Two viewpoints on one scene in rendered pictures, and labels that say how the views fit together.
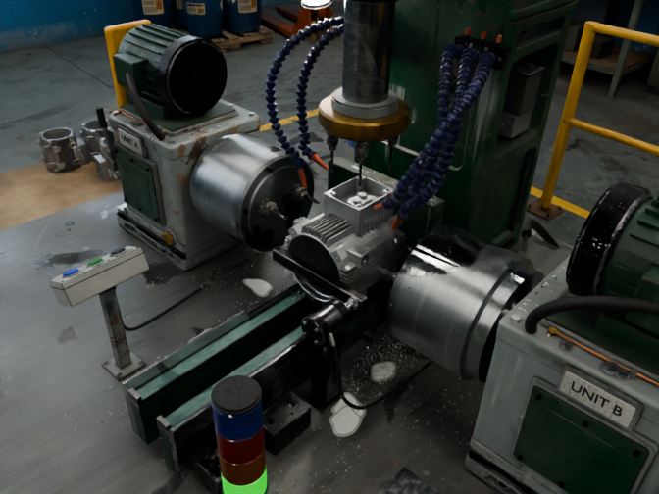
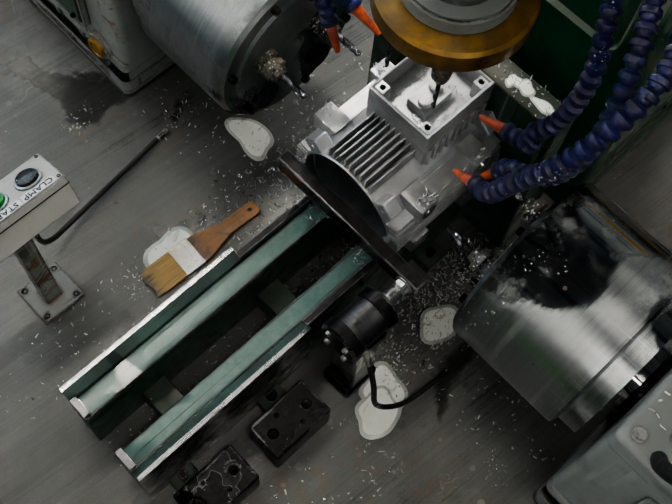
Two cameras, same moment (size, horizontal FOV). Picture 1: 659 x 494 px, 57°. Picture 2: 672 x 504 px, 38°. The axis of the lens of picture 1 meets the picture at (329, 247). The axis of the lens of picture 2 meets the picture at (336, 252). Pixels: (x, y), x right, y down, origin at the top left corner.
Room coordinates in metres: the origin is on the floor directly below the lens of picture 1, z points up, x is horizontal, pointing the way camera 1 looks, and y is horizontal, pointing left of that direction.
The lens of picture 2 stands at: (0.45, 0.06, 2.17)
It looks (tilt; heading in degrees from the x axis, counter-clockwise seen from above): 66 degrees down; 357
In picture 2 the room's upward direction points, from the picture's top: 7 degrees clockwise
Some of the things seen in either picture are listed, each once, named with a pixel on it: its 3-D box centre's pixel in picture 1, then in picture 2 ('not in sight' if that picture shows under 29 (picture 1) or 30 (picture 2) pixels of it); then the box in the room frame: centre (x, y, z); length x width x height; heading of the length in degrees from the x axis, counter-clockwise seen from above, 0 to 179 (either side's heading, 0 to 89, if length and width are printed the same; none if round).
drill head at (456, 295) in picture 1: (477, 309); (592, 321); (0.88, -0.28, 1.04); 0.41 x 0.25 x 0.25; 48
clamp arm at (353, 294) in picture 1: (317, 277); (349, 223); (0.99, 0.02, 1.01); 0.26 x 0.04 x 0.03; 48
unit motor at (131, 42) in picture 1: (158, 113); not in sight; (1.50, 0.46, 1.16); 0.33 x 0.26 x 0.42; 48
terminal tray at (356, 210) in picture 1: (359, 206); (428, 100); (1.13, -0.06, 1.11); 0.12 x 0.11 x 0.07; 138
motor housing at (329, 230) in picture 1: (345, 249); (398, 155); (1.10, -0.03, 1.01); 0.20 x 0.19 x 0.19; 138
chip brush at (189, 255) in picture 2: not in sight; (203, 245); (1.04, 0.23, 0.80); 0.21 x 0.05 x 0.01; 135
